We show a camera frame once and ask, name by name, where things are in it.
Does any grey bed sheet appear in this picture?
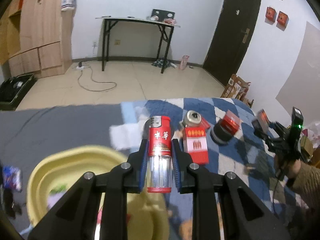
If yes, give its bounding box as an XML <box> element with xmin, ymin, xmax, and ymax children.
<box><xmin>1</xmin><ymin>104</ymin><xmax>145</xmax><ymax>231</ymax></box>

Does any person's right hand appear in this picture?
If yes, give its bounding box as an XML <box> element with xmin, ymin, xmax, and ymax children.
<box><xmin>274</xmin><ymin>155</ymin><xmax>301</xmax><ymax>180</ymax></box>

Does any red white cigarette pack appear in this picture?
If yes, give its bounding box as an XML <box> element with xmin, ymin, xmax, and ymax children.
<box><xmin>183</xmin><ymin>127</ymin><xmax>209</xmax><ymax>165</ymax></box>

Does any white power strip cable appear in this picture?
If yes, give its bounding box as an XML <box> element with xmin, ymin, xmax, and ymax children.
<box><xmin>75</xmin><ymin>61</ymin><xmax>118</xmax><ymax>93</ymax></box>

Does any black round container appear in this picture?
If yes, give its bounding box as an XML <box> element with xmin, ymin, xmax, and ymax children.
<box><xmin>210</xmin><ymin>123</ymin><xmax>234</xmax><ymax>145</ymax></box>

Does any purple plush toy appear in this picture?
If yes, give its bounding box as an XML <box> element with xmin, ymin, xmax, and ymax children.
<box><xmin>47</xmin><ymin>184</ymin><xmax>67</xmax><ymax>210</ymax></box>

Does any black open case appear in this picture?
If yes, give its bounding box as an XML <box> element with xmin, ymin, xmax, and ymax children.
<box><xmin>0</xmin><ymin>74</ymin><xmax>37</xmax><ymax>111</ymax></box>

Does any blue tissue pack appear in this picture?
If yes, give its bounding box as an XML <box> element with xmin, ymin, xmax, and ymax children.
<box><xmin>2</xmin><ymin>166</ymin><xmax>22</xmax><ymax>192</ymax></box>

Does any red clear giant lighter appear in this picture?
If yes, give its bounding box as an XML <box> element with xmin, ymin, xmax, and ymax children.
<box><xmin>147</xmin><ymin>116</ymin><xmax>172</xmax><ymax>193</ymax></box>

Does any blue white checkered quilt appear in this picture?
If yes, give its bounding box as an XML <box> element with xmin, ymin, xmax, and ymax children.
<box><xmin>109</xmin><ymin>98</ymin><xmax>307</xmax><ymax>226</ymax></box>

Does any small red flat box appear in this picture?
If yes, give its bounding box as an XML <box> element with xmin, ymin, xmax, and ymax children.
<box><xmin>200</xmin><ymin>116</ymin><xmax>210</xmax><ymax>131</ymax></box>

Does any wooden cabinet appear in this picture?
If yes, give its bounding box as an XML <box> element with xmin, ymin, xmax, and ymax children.
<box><xmin>1</xmin><ymin>0</ymin><xmax>74</xmax><ymax>80</ymax></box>

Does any printed cardboard box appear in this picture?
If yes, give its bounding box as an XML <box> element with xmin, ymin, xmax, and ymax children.
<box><xmin>221</xmin><ymin>74</ymin><xmax>251</xmax><ymax>102</ymax></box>

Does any pink bag on floor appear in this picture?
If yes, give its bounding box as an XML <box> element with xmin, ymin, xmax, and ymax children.
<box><xmin>179</xmin><ymin>55</ymin><xmax>189</xmax><ymax>70</ymax></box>

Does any red wall decoration right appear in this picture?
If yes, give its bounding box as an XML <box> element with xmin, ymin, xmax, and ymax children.
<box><xmin>277</xmin><ymin>11</ymin><xmax>289</xmax><ymax>28</ymax></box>

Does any yellow oval plastic tray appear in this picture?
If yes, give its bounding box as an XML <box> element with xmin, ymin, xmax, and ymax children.
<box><xmin>26</xmin><ymin>144</ymin><xmax>171</xmax><ymax>240</ymax></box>

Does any red wall decoration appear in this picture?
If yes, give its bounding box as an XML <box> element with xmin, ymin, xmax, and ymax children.
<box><xmin>265</xmin><ymin>7</ymin><xmax>277</xmax><ymax>22</ymax></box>
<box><xmin>277</xmin><ymin>11</ymin><xmax>289</xmax><ymax>28</ymax></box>

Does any red wall decoration left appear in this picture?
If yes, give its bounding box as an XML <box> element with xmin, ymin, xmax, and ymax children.
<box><xmin>265</xmin><ymin>7</ymin><xmax>277</xmax><ymax>22</ymax></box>

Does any black folding table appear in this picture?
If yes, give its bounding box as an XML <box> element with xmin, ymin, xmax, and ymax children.
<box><xmin>97</xmin><ymin>16</ymin><xmax>180</xmax><ymax>71</ymax></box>

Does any dark brown door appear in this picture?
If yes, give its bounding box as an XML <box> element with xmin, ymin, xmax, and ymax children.
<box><xmin>203</xmin><ymin>0</ymin><xmax>261</xmax><ymax>86</ymax></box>

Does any dark clothes pile floor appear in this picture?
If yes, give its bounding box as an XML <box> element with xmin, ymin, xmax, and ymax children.
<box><xmin>151</xmin><ymin>58</ymin><xmax>177</xmax><ymax>68</ymax></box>

